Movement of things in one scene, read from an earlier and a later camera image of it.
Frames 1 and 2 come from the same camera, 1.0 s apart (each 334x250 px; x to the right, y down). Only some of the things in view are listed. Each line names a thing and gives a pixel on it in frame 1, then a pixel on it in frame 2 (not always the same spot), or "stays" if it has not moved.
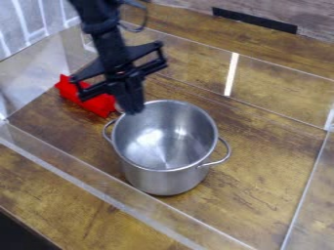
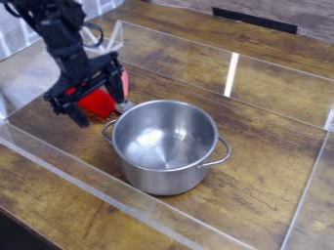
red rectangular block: x=101 y=104 stays
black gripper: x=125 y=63 to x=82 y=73
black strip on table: x=253 y=20 stays
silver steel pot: x=168 y=143 stays
